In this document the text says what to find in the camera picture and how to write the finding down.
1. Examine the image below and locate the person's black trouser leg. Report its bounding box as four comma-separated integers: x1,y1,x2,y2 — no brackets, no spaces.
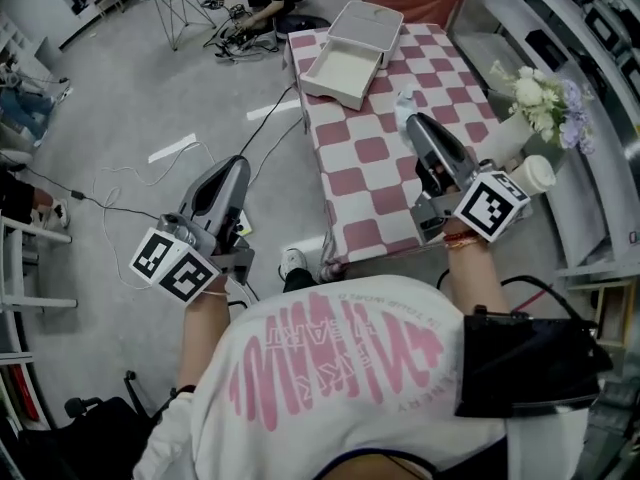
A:
282,266,322,295

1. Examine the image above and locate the red bracelet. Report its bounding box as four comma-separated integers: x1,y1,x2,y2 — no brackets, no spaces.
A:
443,231,485,250

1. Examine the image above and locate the black office chair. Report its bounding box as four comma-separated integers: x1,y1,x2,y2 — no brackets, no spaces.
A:
18,369,169,480

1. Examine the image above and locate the pink checkered table cloth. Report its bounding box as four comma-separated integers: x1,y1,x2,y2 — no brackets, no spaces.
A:
283,21,507,265

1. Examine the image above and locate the black shoulder bag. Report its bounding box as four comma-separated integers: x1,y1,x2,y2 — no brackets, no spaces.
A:
453,304,615,420

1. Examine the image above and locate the white box with drawer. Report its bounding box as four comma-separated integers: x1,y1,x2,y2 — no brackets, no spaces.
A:
298,0,405,112

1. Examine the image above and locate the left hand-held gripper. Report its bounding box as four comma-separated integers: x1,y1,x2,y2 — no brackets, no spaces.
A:
128,155,256,303

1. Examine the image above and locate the person's white shoe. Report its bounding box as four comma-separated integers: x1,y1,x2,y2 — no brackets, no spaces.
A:
278,247,308,282

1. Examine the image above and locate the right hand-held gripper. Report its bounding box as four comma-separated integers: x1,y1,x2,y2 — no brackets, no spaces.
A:
405,112,532,244

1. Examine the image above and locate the tangle of black cables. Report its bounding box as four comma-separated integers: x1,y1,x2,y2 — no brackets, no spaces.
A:
201,0,280,63

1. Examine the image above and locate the white wooden rack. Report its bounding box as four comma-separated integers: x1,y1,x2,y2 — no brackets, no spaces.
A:
0,214,79,315

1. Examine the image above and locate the white wall shelf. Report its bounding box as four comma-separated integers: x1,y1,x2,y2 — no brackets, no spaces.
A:
447,0,640,279

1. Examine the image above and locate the black floor cable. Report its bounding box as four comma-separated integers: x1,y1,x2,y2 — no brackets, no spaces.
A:
0,83,300,222

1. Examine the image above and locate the person's right forearm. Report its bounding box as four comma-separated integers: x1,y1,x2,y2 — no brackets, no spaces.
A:
442,217,512,320

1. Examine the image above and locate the white item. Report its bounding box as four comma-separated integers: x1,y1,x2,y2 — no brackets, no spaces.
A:
393,84,419,138

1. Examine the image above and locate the white t-shirt with pink print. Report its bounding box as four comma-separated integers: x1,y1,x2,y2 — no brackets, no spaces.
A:
133,273,591,480

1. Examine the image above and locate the white and purple flower bouquet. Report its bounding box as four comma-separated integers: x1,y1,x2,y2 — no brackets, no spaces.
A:
488,59,597,155

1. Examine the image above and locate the person's left forearm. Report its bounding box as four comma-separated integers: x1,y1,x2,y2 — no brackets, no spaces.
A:
175,273,251,400

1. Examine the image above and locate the white paper cup with lid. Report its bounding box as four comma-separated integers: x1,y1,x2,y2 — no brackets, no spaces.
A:
508,154,558,198

